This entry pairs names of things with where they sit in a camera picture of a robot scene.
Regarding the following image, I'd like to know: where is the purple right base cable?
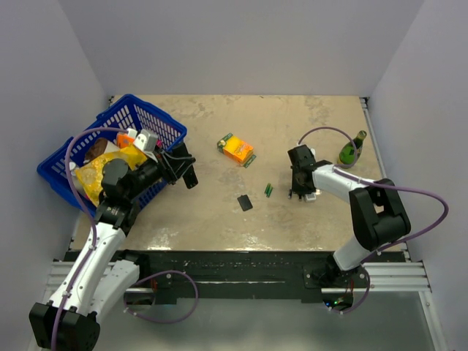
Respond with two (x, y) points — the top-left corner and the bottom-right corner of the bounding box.
(328, 268), (371, 315)

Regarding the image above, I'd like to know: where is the yellow chips bag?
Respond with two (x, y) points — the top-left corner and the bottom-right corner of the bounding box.
(77, 145), (147, 207)

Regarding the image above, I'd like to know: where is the blue plastic basket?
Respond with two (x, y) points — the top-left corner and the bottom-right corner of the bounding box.
(37, 94), (187, 209)

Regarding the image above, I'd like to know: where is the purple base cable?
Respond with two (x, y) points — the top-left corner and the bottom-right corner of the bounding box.
(123, 270), (200, 325)
(328, 268), (371, 315)

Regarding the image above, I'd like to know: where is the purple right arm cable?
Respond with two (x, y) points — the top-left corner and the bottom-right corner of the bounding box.
(297, 126), (450, 257)

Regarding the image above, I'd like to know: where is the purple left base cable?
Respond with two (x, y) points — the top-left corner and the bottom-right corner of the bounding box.
(123, 270), (200, 325)

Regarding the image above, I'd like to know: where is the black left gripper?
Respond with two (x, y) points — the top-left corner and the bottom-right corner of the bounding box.
(126, 144), (195, 200)

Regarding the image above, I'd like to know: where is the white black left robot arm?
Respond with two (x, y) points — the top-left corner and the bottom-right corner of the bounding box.
(29, 143), (197, 350)

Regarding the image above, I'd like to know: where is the aluminium frame rail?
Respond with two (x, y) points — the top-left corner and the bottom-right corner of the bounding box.
(360, 233), (433, 293)

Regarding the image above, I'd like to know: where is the orange yellow battery pack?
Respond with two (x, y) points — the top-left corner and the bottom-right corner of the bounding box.
(216, 133), (256, 168)

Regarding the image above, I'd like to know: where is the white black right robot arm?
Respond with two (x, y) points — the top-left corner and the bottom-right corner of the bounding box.
(287, 145), (411, 287)

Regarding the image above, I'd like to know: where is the white plastic bottle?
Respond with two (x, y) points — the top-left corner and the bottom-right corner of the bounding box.
(69, 161), (88, 199)

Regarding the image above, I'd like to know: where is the black battery cover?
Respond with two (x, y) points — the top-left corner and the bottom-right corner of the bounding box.
(237, 195), (253, 211)

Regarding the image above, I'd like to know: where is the orange carton box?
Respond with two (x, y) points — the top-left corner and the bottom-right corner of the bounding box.
(116, 132), (135, 148)

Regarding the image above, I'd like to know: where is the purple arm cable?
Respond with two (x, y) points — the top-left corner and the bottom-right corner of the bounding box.
(297, 126), (450, 257)
(50, 127), (132, 351)

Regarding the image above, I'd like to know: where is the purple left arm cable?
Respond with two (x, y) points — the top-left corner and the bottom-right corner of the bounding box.
(50, 127), (132, 351)

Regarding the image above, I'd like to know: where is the white remote control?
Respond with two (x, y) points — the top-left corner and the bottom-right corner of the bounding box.
(303, 192), (317, 203)

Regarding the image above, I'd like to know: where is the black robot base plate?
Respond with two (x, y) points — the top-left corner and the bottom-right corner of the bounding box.
(113, 250), (369, 305)

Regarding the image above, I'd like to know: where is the green glass bottle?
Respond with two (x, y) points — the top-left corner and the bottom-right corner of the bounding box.
(337, 130), (367, 168)

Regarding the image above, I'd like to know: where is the brown white package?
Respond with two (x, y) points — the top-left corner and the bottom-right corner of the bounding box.
(83, 137), (120, 164)

